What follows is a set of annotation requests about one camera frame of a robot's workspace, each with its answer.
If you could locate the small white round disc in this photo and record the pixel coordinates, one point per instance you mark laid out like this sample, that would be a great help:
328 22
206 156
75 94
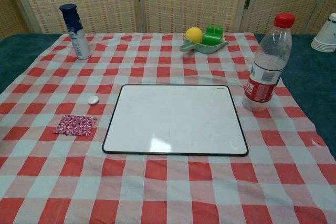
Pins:
92 100

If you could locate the clear water bottle red cap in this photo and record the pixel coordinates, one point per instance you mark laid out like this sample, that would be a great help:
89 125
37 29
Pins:
265 85

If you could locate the white paper cup stack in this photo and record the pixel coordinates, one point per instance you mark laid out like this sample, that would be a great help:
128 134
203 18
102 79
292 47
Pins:
325 40

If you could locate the light green leaf-shaped dish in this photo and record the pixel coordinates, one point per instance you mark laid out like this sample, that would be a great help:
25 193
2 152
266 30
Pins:
207 49

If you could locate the brass screen hinge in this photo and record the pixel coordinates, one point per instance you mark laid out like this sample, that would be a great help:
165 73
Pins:
247 2

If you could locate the yellow ball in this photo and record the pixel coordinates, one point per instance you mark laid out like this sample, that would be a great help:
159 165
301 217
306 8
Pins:
194 35

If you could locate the green toy block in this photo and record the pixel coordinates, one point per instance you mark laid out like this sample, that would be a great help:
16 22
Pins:
212 37

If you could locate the red checkered tablecloth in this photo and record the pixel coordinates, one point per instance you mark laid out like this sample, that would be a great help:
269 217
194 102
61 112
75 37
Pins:
168 182

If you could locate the white board with black frame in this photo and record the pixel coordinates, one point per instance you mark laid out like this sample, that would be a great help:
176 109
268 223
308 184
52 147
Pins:
173 119

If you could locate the white spray can blue cap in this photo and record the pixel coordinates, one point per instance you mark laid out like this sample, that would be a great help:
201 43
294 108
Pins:
77 37

